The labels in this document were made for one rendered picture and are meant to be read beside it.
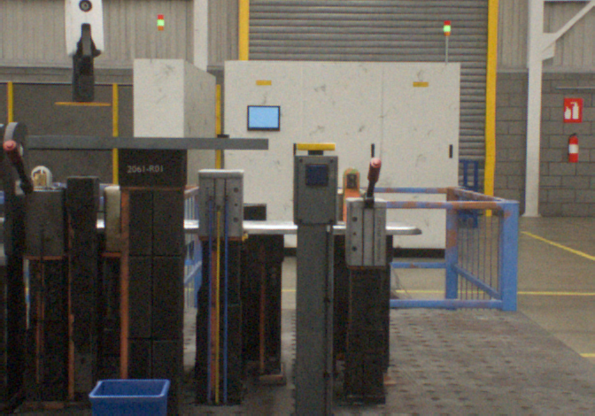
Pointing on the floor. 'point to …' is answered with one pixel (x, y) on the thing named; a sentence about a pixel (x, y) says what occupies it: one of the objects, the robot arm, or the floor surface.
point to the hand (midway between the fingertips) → (82, 88)
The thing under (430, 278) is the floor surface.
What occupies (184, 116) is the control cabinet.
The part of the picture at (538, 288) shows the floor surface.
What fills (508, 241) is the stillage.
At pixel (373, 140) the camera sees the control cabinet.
